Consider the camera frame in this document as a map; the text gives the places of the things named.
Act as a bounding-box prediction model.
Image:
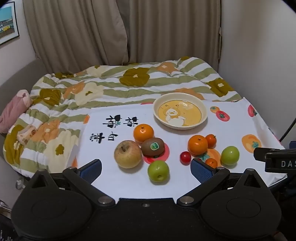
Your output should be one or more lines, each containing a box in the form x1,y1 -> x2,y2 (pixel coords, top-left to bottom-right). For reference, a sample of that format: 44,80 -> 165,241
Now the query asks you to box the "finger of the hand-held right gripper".
254,147 -> 296,160

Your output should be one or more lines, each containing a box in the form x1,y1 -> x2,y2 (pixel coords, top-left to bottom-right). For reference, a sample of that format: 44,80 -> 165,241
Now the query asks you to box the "brown kiwi with green sticker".
141,137 -> 165,157

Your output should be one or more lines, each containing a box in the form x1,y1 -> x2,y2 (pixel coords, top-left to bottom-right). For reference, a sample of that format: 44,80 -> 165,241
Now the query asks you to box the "black cable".
279,116 -> 296,142

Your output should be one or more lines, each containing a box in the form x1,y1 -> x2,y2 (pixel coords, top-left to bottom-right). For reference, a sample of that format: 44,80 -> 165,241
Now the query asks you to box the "pink plush toy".
0,90 -> 31,134

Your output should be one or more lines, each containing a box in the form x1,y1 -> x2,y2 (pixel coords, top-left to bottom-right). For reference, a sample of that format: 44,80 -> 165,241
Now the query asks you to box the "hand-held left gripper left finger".
29,159 -> 115,207

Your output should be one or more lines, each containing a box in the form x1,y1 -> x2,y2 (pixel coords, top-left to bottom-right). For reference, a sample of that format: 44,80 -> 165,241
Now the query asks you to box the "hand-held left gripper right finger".
178,158 -> 266,207

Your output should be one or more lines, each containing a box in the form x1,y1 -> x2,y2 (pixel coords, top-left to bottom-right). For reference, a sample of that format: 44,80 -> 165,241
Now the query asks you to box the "small tangerine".
205,134 -> 217,149
205,158 -> 218,169

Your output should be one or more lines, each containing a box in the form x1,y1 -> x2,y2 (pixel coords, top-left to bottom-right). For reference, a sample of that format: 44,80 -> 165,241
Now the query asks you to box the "white persimmon print tablecloth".
72,97 -> 286,202

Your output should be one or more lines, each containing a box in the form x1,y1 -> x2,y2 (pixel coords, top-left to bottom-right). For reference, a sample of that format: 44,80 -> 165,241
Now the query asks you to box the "small printed pouch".
17,125 -> 37,146

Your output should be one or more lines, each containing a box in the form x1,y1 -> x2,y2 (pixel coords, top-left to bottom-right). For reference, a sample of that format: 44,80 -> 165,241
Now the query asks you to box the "yellow apple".
114,140 -> 142,169

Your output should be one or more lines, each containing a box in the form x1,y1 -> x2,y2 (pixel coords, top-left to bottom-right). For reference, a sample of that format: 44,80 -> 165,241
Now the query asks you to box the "green apple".
148,160 -> 170,183
220,146 -> 240,166

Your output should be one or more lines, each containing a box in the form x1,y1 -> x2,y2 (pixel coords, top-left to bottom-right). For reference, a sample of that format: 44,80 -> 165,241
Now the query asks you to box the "grey bed frame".
0,58 -> 48,121

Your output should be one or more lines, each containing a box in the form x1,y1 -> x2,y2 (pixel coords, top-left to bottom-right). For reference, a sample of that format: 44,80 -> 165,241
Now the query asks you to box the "large orange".
133,123 -> 154,144
187,135 -> 208,156

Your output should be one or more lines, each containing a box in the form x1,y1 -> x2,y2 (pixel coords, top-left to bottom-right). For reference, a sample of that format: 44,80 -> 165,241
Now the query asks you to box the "red cherry tomato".
180,151 -> 191,165

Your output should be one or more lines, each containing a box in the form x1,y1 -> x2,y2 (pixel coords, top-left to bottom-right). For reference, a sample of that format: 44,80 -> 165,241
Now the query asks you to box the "cream plate with duck print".
153,93 -> 208,130

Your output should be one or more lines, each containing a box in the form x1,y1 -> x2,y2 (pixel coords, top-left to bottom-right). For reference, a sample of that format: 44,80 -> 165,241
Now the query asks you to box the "beige curtain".
23,0 -> 222,67

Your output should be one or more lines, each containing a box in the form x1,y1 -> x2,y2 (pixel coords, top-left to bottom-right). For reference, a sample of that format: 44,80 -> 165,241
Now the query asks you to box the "floral striped blanket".
3,56 -> 243,179

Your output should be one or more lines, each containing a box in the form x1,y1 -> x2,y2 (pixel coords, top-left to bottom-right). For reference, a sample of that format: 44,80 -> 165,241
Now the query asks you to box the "framed wall picture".
0,2 -> 20,45

